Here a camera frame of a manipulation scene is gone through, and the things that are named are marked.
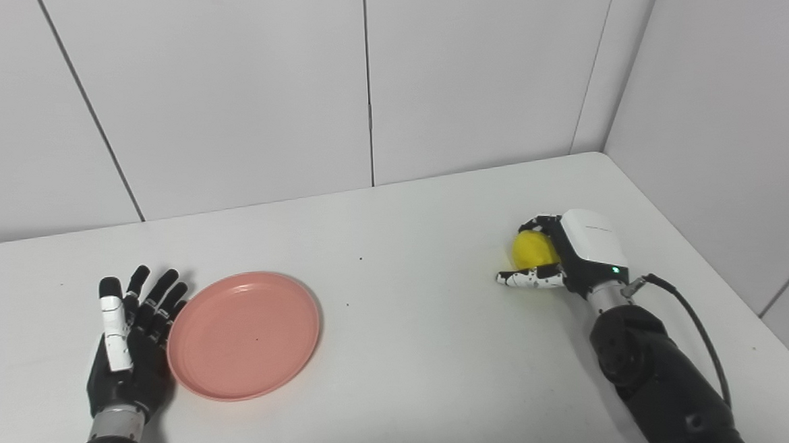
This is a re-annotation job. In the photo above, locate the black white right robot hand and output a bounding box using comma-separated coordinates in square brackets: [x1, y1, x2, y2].
[492, 206, 633, 305]

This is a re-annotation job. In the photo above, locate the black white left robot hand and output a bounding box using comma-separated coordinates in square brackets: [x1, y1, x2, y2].
[80, 263, 196, 427]

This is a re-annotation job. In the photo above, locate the yellow lemon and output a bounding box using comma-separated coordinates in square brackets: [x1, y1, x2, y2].
[509, 230, 565, 291]

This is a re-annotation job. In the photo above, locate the pink round plate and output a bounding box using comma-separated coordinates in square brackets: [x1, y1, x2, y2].
[163, 268, 326, 405]

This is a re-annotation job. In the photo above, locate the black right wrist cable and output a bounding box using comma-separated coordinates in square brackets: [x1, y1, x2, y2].
[620, 270, 734, 416]

